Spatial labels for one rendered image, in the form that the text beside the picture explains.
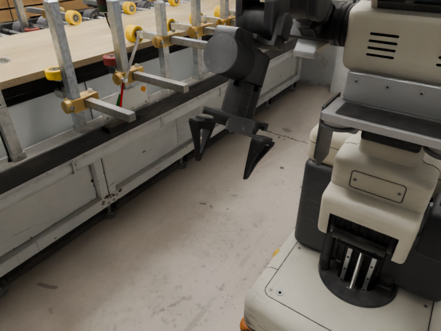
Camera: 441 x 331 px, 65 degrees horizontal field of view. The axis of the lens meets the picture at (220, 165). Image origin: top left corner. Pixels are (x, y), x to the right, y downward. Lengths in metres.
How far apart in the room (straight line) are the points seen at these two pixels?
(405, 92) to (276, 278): 0.84
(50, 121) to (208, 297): 1.02
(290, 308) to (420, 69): 0.86
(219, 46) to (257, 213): 1.59
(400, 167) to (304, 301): 0.63
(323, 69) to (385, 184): 3.15
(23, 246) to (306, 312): 1.25
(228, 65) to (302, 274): 1.02
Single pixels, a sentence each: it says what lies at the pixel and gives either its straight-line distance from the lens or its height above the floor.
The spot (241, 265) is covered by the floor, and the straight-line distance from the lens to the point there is 1.75.
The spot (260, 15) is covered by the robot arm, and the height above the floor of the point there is 1.23.
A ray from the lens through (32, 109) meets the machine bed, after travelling 1.58.
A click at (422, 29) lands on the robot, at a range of 0.74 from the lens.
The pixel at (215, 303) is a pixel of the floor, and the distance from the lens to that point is 1.62.
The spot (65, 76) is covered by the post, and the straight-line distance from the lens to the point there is 1.38.
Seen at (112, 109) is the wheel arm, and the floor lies 0.82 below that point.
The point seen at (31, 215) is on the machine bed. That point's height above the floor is 0.29.
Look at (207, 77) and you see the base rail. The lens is 1.95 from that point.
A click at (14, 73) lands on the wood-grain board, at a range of 1.58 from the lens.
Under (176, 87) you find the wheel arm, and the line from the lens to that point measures 1.39.
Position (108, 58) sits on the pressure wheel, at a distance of 1.61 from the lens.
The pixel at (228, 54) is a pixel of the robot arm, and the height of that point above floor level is 1.19.
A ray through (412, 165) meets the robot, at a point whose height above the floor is 0.90.
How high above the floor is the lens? 1.32
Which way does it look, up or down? 33 degrees down
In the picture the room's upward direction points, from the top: straight up
